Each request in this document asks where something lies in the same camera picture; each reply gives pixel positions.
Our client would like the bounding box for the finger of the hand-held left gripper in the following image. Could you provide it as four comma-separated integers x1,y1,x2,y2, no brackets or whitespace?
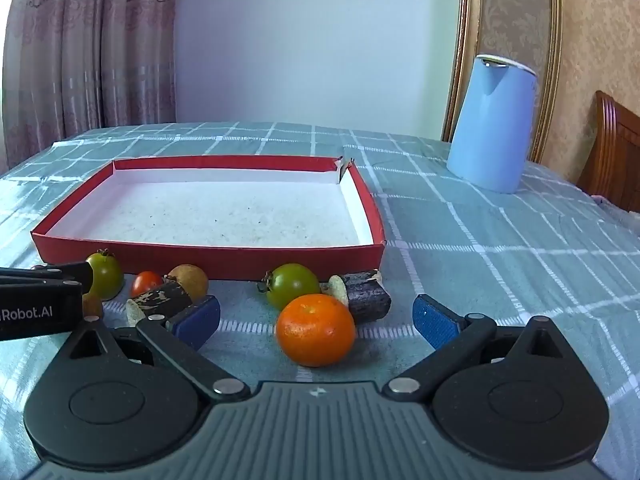
0,281,83,303
0,261,94,295

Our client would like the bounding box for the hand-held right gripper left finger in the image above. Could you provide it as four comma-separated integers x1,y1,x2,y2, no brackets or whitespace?
62,295,251,403

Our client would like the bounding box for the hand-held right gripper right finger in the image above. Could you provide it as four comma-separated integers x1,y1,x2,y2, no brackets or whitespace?
382,294,571,402

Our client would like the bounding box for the green tomato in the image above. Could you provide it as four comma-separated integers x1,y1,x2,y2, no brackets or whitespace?
84,249,125,302
257,262,322,311

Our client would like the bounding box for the small brown fruit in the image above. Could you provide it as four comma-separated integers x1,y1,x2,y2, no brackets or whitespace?
81,292,105,318

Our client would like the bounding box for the dark sugarcane piece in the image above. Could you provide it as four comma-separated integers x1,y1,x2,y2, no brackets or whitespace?
125,280,193,326
320,270,392,322

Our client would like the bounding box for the tan round fruit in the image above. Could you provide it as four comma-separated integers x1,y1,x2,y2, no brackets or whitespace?
166,264,209,300

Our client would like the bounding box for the red cherry tomato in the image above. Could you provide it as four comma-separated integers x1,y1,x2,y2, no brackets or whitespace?
130,271,165,299

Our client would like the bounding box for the red cardboard box lid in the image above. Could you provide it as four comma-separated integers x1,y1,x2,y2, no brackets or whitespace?
31,155,387,281

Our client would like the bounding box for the orange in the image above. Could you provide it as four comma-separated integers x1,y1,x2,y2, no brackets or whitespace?
276,293,357,367

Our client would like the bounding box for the blue kettle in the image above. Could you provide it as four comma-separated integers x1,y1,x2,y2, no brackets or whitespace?
446,54,538,195

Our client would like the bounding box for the pink patterned curtain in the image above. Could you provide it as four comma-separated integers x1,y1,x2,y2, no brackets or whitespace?
0,0,180,171

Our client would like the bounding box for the gold wall frame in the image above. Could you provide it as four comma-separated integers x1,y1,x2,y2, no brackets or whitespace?
440,0,566,163

